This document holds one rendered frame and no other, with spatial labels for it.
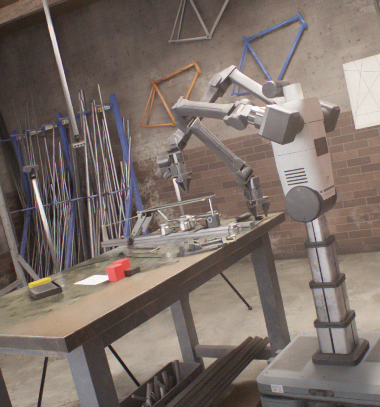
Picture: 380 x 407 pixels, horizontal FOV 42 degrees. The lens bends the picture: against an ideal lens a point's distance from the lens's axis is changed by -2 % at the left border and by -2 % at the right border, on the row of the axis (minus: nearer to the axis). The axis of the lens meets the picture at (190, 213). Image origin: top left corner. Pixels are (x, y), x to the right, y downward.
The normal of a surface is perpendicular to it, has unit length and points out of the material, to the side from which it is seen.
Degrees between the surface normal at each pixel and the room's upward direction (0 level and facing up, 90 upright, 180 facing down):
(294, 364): 0
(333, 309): 90
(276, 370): 0
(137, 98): 90
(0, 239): 90
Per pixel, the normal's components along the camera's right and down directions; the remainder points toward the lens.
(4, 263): 0.82, -0.12
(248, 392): -0.23, -0.96
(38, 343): -0.53, 0.22
